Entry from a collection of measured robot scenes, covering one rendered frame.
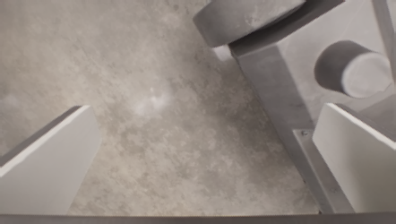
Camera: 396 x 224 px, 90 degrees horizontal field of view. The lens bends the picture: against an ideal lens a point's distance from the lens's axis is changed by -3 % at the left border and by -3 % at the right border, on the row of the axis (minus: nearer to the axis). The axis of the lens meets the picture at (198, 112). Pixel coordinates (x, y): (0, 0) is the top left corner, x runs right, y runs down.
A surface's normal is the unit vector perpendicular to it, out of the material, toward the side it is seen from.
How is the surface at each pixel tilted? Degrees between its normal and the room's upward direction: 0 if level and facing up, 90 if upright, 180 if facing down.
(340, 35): 0
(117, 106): 0
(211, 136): 0
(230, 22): 37
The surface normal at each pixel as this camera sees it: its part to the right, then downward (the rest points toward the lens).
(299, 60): -0.04, 0.42
